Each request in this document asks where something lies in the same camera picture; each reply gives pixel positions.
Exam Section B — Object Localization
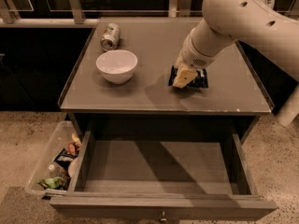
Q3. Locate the crushed soda can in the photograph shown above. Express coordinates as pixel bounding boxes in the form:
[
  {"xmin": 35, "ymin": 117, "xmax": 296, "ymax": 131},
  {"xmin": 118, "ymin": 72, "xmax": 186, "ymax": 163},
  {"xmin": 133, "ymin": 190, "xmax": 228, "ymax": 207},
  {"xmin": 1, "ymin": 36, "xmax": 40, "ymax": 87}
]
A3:
[{"xmin": 100, "ymin": 23, "xmax": 121, "ymax": 51}]

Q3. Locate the metal drawer knob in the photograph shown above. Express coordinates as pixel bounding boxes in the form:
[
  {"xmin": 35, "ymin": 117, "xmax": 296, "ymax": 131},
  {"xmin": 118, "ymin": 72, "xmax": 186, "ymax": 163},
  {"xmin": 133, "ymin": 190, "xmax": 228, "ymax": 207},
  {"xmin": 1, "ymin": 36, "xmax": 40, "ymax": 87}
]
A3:
[{"xmin": 159, "ymin": 210, "xmax": 168, "ymax": 223}]

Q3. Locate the clear plastic bottle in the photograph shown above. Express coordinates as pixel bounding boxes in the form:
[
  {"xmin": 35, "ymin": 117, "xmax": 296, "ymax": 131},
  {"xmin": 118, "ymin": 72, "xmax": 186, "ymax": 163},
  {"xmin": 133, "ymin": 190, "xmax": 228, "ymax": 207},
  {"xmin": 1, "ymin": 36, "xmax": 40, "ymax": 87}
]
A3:
[{"xmin": 48, "ymin": 164, "xmax": 68, "ymax": 182}]

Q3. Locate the dark blue snack bar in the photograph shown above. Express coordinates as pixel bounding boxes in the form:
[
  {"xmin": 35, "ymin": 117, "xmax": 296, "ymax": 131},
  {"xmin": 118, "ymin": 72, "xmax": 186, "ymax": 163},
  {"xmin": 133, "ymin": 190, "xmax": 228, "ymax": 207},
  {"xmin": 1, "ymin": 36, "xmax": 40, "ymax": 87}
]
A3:
[{"xmin": 168, "ymin": 66, "xmax": 208, "ymax": 89}]

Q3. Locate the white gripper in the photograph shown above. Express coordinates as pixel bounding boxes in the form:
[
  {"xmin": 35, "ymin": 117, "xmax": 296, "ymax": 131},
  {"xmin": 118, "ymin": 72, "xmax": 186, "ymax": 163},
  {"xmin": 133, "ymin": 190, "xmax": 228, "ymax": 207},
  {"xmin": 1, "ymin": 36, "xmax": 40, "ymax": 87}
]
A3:
[{"xmin": 173, "ymin": 28, "xmax": 219, "ymax": 89}]

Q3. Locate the metal railing with glass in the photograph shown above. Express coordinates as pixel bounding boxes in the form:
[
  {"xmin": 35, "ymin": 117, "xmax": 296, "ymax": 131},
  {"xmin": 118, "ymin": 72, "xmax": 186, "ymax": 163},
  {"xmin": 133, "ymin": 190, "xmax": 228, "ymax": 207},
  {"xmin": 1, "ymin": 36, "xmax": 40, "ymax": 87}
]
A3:
[{"xmin": 0, "ymin": 0, "xmax": 299, "ymax": 29}]

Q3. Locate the clear plastic bin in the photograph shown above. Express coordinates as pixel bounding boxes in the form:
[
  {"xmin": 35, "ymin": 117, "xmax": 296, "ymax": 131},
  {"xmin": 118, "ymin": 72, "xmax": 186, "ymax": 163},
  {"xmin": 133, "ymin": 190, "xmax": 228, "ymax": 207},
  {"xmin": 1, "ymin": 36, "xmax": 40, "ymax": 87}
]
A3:
[{"xmin": 25, "ymin": 121, "xmax": 78, "ymax": 197}]

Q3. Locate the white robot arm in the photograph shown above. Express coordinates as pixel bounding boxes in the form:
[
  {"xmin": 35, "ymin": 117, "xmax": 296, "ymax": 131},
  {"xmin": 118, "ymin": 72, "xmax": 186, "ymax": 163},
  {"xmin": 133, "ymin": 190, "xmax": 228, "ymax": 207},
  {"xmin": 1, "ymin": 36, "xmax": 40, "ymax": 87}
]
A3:
[{"xmin": 169, "ymin": 0, "xmax": 299, "ymax": 89}]

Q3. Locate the white ceramic bowl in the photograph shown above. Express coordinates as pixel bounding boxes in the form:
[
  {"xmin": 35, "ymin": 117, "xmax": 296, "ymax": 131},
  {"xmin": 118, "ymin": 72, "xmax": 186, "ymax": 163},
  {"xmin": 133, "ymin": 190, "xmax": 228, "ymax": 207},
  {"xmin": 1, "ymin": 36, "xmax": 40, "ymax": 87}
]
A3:
[{"xmin": 96, "ymin": 49, "xmax": 138, "ymax": 84}]

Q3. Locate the open grey top drawer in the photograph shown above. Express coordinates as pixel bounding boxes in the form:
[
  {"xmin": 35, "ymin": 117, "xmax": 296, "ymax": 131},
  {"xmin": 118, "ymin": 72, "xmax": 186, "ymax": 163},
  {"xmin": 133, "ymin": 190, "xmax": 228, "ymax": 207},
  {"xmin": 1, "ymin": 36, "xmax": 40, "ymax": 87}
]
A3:
[{"xmin": 50, "ymin": 133, "xmax": 277, "ymax": 221}]

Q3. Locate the green snack bag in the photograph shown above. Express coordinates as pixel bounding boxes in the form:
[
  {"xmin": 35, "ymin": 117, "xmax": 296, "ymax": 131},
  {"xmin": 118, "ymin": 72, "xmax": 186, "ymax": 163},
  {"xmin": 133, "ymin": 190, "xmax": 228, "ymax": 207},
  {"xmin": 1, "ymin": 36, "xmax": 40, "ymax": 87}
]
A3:
[{"xmin": 37, "ymin": 176, "xmax": 67, "ymax": 189}]

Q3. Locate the grey cabinet with counter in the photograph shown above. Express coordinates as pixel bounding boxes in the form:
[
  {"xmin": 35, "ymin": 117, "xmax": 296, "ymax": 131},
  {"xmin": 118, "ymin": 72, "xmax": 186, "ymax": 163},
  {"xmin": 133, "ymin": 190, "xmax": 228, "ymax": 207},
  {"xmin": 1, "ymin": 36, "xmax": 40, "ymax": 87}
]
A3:
[{"xmin": 59, "ymin": 18, "xmax": 271, "ymax": 133}]

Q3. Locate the black snack packet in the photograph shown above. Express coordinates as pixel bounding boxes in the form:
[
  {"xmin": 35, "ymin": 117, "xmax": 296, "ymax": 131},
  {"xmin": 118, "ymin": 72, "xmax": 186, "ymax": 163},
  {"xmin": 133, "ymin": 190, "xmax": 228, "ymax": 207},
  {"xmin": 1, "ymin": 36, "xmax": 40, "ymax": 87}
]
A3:
[{"xmin": 53, "ymin": 148, "xmax": 76, "ymax": 170}]

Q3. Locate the red orange snack packet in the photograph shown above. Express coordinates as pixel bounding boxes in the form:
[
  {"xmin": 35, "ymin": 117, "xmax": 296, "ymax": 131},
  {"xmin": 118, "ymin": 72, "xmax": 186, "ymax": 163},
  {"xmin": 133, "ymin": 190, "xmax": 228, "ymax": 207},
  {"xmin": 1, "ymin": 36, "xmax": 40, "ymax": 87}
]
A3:
[{"xmin": 67, "ymin": 133, "xmax": 82, "ymax": 156}]

